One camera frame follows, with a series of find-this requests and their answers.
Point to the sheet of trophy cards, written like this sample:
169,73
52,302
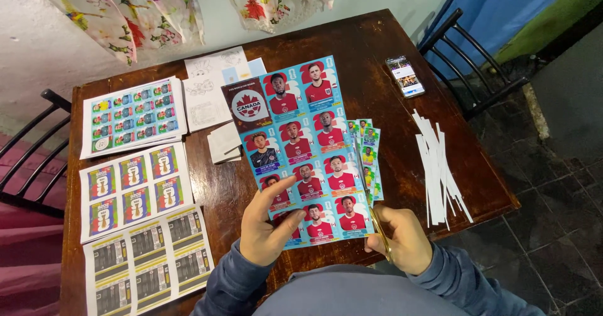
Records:
134,189

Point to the person's grey shirt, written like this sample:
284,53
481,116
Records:
358,292

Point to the smartphone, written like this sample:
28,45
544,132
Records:
405,76

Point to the pile of white paper strips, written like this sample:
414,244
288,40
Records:
438,174

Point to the blue cloth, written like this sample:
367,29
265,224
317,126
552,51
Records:
490,14

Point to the person's left hand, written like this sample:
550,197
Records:
261,231

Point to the green player card strips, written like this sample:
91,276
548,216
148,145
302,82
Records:
370,151

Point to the maroon bedspread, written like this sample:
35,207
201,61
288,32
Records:
28,259

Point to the green cloth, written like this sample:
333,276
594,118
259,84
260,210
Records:
556,19

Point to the sheets of small colourful cards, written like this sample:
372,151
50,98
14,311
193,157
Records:
134,116

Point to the sheet of black card backs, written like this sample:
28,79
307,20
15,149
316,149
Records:
146,264

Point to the small stack of white cards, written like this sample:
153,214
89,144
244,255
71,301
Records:
225,144

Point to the white line drawing sheet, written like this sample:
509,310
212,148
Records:
214,64
205,104

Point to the black metal chair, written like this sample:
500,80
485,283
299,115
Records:
33,165
476,71

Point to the light blue paper sheet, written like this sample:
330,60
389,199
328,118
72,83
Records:
245,73

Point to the red and blue player sticker sheet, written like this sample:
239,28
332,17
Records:
301,132

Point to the person's right hand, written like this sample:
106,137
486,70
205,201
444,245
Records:
407,245

